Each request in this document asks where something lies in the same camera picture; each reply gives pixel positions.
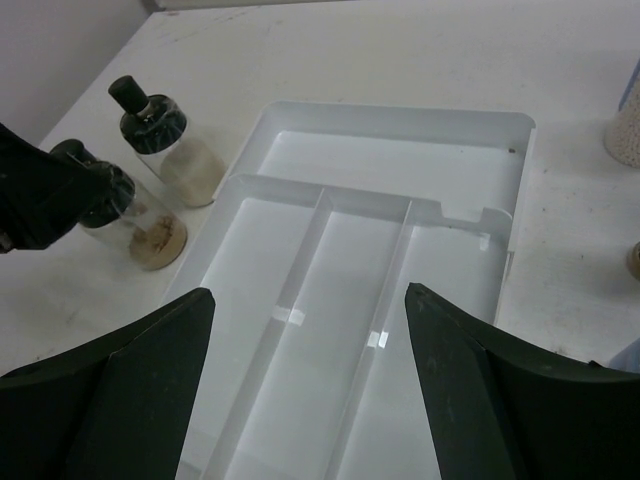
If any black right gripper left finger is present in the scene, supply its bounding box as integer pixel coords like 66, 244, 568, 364
1, 287, 215, 479

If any sugar jar with black cap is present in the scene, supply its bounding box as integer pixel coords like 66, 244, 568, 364
108, 75, 226, 208

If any white plastic organizer tray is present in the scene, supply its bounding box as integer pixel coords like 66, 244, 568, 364
166, 101, 536, 479

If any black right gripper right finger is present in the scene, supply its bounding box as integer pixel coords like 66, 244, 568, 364
405, 283, 639, 479

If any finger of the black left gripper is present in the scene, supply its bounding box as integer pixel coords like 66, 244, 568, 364
1, 126, 110, 254

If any white bead bottle silver lid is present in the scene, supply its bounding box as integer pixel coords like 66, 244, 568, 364
604, 64, 639, 168

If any small black cap spice bottle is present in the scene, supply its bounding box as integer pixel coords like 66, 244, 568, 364
626, 243, 640, 281

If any brown lump jar black cap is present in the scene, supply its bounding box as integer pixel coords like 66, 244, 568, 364
50, 139, 188, 271

